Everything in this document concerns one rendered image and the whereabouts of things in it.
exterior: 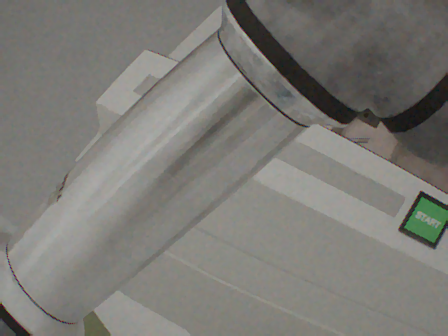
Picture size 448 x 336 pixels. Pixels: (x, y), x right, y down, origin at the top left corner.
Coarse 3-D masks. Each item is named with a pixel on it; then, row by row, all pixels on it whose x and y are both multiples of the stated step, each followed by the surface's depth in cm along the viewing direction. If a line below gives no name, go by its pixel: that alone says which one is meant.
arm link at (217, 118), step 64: (256, 0) 67; (320, 0) 65; (384, 0) 64; (192, 64) 71; (256, 64) 68; (320, 64) 66; (384, 64) 66; (128, 128) 73; (192, 128) 70; (256, 128) 70; (64, 192) 75; (128, 192) 72; (192, 192) 72; (0, 256) 78; (64, 256) 75; (128, 256) 75; (0, 320) 77; (64, 320) 78
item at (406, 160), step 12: (360, 120) 130; (348, 132) 129; (360, 132) 129; (372, 132) 128; (360, 144) 127; (408, 156) 126; (408, 168) 125; (420, 168) 125; (432, 168) 125; (444, 168) 124; (432, 180) 123; (444, 180) 123
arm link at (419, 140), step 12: (444, 108) 67; (432, 120) 67; (444, 120) 67; (396, 132) 71; (408, 132) 69; (420, 132) 68; (432, 132) 68; (444, 132) 67; (408, 144) 70; (420, 144) 69; (432, 144) 69; (444, 144) 68; (420, 156) 71; (432, 156) 70; (444, 156) 69
